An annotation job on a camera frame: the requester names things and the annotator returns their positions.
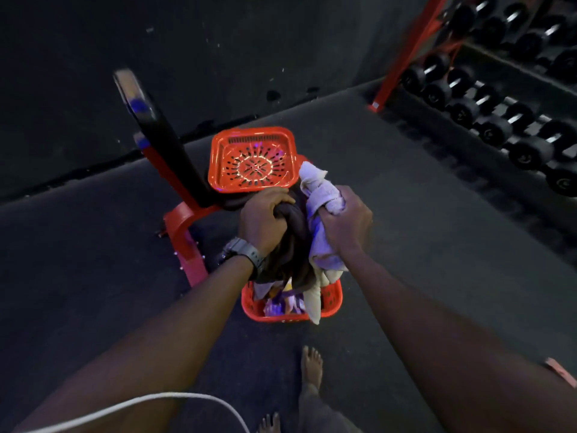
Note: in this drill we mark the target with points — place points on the person's left forearm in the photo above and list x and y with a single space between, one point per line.
148 347

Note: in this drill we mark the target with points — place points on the person's right hand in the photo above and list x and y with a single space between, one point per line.
349 225

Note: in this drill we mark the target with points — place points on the person's foot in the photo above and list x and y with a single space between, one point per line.
269 423
312 367

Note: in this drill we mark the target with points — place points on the black wristwatch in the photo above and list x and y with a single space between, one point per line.
245 252

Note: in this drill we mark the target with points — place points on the red black dumbbell rack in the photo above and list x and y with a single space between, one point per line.
405 45

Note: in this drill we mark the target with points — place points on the person's right forearm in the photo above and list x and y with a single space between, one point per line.
451 347

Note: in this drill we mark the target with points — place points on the person's left hand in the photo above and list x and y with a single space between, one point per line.
261 220

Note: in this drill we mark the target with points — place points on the person's right foot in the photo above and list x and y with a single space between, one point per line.
312 367

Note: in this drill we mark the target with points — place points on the red plastic chair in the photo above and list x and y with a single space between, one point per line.
221 175

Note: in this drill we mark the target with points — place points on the dark brown towel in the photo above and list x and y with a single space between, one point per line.
293 248

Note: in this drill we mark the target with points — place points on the black upright bench red frame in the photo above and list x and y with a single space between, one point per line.
167 144

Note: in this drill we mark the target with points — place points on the grey towel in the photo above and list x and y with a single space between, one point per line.
261 288

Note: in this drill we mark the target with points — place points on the person's left foot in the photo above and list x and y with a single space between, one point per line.
269 423

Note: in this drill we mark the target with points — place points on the person's olive trousers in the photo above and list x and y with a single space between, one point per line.
320 414

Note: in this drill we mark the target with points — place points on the red plastic basket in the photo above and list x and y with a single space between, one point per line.
333 302

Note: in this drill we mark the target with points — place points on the plain white towel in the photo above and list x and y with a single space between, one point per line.
322 193

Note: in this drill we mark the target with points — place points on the purple yellow striped towel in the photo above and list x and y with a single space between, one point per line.
275 306

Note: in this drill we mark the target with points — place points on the set of black dumbbells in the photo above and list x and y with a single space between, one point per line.
532 151

